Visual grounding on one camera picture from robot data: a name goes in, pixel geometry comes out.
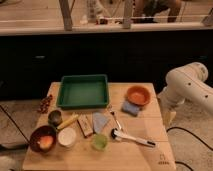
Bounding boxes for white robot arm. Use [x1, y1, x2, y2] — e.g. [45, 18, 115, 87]
[157, 62, 213, 127]

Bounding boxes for metal fork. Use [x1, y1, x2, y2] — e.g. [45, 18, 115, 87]
[107, 105, 123, 131]

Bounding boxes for black cable right floor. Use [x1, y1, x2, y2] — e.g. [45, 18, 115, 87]
[166, 126, 213, 171]

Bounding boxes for black cable floor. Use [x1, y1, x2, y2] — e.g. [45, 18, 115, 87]
[0, 105, 30, 150]
[166, 126, 213, 171]

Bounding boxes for green plastic tray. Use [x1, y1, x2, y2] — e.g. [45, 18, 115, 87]
[57, 74, 109, 110]

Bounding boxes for dark brown bowl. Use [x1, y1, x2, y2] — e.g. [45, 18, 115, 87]
[29, 125, 56, 153]

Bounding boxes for white round lid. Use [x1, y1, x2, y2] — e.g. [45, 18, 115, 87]
[58, 128, 77, 147]

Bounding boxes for red grape bunch toy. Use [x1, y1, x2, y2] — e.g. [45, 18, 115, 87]
[37, 95, 53, 114]

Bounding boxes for black cable left floor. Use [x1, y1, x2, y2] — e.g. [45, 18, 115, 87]
[0, 105, 30, 150]

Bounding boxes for orange peach toy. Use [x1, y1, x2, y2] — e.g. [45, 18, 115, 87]
[39, 136, 53, 150]

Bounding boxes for green plastic cup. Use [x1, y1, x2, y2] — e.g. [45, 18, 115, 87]
[92, 134, 108, 150]

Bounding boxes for orange bowl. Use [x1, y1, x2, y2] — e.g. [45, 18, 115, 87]
[126, 86, 150, 106]

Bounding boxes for person in background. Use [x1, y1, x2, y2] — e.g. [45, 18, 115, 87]
[133, 0, 181, 23]

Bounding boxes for dark metal cup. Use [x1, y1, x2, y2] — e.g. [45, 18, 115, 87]
[48, 110, 62, 126]

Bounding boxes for blue sponge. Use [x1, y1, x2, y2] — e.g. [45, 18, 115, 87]
[121, 101, 140, 116]

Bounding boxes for brown wooden block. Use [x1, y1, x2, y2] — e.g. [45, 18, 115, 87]
[78, 115, 93, 137]

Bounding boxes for light blue cloth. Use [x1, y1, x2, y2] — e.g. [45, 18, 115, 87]
[93, 112, 109, 133]

